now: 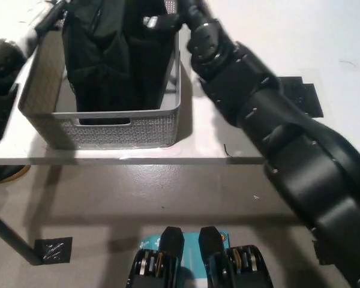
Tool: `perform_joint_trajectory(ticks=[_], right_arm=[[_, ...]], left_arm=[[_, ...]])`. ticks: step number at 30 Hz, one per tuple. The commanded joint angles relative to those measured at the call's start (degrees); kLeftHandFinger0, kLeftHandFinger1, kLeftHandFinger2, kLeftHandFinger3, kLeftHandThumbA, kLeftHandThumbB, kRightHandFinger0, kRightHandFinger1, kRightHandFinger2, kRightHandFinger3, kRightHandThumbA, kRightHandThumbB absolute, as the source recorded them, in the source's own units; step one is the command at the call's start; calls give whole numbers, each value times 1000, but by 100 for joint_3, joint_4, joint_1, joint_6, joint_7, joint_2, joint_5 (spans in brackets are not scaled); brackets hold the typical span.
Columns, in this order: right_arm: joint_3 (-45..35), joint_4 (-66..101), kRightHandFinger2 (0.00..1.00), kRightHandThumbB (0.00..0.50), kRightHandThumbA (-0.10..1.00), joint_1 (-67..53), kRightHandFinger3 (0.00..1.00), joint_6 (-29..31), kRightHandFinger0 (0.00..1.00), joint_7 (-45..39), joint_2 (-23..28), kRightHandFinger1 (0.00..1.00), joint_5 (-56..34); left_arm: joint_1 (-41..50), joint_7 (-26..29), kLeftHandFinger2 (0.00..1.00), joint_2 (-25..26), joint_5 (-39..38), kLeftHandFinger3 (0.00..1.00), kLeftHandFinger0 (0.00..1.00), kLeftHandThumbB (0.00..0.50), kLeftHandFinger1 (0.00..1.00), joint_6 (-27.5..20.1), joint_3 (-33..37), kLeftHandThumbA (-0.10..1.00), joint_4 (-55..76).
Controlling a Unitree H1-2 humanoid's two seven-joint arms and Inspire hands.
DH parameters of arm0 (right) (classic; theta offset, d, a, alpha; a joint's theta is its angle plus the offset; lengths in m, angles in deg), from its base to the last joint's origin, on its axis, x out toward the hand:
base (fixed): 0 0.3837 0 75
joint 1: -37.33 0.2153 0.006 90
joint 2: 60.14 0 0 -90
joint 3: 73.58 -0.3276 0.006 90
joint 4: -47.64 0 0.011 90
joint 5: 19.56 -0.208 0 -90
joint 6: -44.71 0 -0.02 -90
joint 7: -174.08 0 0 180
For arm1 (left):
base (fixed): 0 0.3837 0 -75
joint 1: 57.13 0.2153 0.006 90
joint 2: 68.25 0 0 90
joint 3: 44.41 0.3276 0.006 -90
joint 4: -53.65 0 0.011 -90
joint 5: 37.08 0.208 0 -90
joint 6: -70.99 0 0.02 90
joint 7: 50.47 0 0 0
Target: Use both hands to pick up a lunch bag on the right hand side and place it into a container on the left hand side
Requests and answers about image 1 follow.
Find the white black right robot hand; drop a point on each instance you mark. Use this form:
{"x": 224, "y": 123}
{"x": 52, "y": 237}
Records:
{"x": 166, "y": 23}

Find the dark green fabric lunch bag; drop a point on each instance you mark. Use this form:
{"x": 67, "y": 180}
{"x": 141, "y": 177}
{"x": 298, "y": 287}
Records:
{"x": 102, "y": 60}

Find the grey perforated plastic basket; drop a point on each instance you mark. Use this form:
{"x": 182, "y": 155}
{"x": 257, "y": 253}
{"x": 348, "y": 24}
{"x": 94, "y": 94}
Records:
{"x": 123, "y": 135}

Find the black tape piece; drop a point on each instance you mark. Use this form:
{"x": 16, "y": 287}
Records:
{"x": 291, "y": 87}

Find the thin dark hair strand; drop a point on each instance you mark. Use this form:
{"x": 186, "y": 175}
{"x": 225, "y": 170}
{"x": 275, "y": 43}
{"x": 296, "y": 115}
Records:
{"x": 349, "y": 63}

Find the dark round object yellow rim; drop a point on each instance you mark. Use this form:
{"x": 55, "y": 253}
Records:
{"x": 6, "y": 174}

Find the black teal robot torso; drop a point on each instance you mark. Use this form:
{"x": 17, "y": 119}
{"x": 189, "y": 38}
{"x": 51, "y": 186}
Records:
{"x": 174, "y": 264}

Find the dark metal table leg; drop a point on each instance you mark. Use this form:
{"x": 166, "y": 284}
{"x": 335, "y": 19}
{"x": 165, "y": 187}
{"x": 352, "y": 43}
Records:
{"x": 12, "y": 237}

